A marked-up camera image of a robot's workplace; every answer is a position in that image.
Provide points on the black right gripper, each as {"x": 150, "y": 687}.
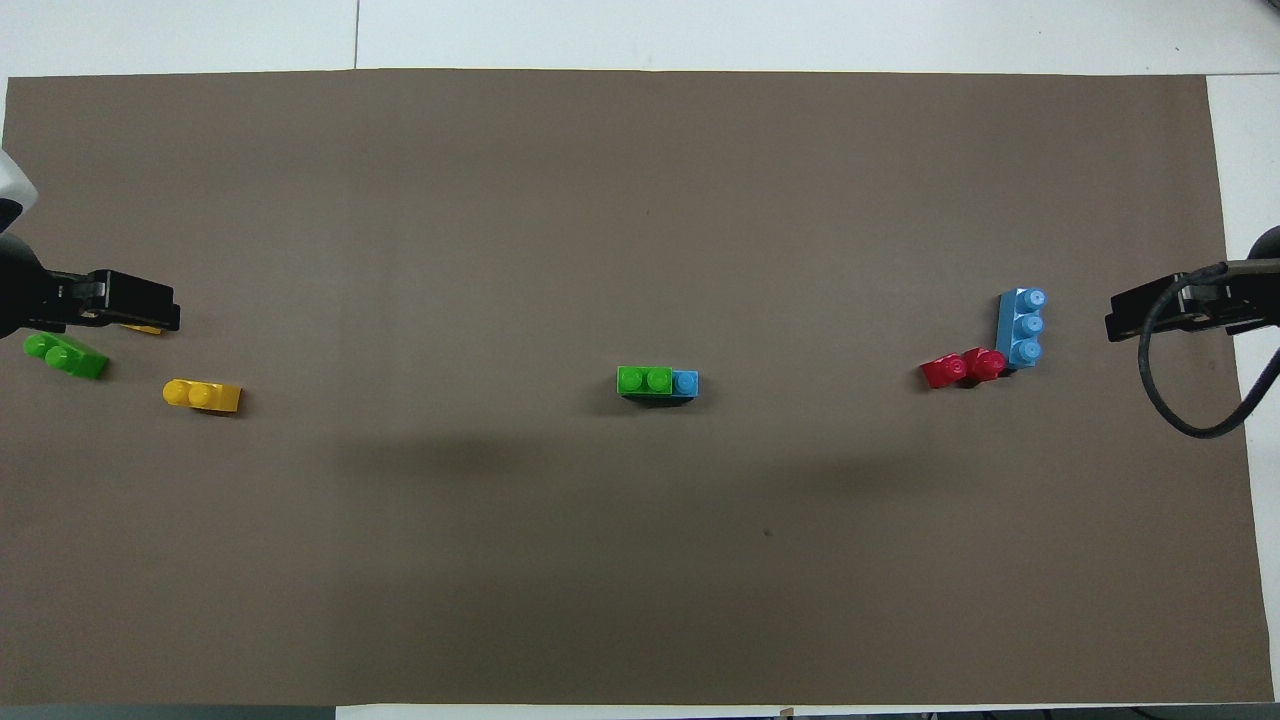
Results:
{"x": 1250, "y": 300}

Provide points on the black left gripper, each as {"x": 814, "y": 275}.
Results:
{"x": 25, "y": 290}

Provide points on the blue three-stud block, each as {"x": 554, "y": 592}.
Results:
{"x": 1022, "y": 325}
{"x": 686, "y": 383}

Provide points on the green two-stud block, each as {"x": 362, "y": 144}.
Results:
{"x": 65, "y": 357}
{"x": 645, "y": 380}

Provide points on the yellow two-stud block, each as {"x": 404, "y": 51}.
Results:
{"x": 143, "y": 328}
{"x": 203, "y": 396}

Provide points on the brown paper table mat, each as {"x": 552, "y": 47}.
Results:
{"x": 640, "y": 200}

